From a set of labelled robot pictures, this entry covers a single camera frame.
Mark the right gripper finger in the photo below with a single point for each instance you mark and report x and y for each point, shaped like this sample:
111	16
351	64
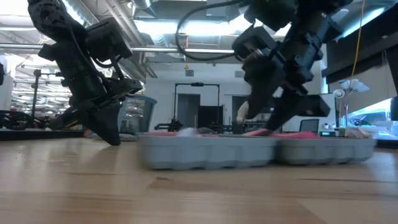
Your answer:
264	84
289	109

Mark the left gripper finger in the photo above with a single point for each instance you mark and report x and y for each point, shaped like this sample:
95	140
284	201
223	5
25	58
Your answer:
99	124
113	118

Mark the grey utility knife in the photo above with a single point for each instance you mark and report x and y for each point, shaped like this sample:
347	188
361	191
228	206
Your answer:
129	137

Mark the grey plastic tool case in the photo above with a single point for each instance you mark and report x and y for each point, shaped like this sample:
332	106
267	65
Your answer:
211	154

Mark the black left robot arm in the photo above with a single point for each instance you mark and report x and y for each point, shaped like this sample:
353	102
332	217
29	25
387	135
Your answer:
74	68

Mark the other-station black robot arm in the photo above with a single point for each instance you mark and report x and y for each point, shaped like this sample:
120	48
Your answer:
224	128
169	126
15	119

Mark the grey mesh office chair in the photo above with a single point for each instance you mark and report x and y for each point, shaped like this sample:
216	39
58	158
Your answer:
309	125

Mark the long tube ceiling light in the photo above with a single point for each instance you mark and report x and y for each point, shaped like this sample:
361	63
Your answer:
155	49

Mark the white multi-head floor lamp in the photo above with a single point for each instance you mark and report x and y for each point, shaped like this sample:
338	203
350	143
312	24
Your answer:
347	85

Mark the clear plastic bag pile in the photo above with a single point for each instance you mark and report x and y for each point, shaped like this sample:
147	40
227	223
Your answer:
382	130

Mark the grey wall vent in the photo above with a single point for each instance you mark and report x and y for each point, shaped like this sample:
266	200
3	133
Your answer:
238	74
189	73

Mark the white-frame mesh office chair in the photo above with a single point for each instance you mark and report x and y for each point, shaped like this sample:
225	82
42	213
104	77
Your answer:
141	115

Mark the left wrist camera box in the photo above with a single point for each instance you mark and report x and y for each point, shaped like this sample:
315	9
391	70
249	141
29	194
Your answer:
107	39

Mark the black rig frame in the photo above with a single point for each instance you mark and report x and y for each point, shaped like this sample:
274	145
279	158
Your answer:
35	93
196	84

